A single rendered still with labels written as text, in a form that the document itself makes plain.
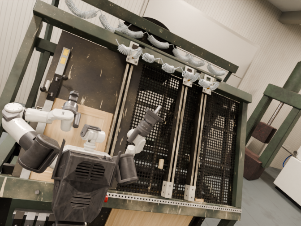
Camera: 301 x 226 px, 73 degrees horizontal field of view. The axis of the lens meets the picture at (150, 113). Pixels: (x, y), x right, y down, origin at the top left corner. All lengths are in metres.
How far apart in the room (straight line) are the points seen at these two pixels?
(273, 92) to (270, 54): 1.05
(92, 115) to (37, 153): 0.66
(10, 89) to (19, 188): 0.63
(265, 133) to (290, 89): 1.20
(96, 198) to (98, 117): 0.78
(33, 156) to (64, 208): 0.27
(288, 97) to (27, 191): 5.49
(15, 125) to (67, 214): 0.49
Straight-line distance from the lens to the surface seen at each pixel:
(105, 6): 2.22
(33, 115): 1.25
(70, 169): 0.92
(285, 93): 5.92
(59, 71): 1.64
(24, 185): 1.56
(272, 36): 6.32
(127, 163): 1.12
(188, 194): 1.91
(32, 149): 1.06
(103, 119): 1.62
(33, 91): 1.69
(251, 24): 5.84
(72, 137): 1.58
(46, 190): 1.56
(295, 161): 6.45
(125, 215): 2.12
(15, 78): 1.62
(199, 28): 4.98
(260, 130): 6.00
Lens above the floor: 1.91
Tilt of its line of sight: 15 degrees down
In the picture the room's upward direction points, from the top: 24 degrees clockwise
